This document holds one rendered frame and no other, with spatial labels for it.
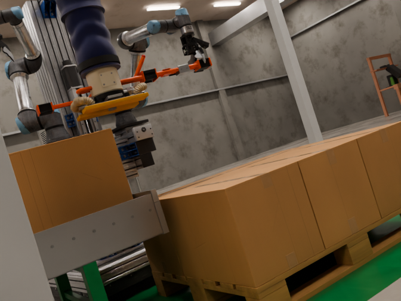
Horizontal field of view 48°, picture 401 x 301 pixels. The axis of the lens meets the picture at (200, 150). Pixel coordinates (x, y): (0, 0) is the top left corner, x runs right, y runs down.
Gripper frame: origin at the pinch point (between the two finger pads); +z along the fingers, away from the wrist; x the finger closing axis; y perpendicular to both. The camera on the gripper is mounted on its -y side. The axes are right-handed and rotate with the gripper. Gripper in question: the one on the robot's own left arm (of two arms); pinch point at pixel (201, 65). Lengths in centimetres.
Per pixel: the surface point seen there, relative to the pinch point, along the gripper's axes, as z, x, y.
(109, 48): -17, 10, 55
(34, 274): 65, 119, 125
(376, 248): 117, 71, -21
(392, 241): 118, 72, -31
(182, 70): 1.5, 4.5, 15.0
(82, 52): -18, 7, 69
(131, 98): 12, 15, 53
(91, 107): 12, 15, 74
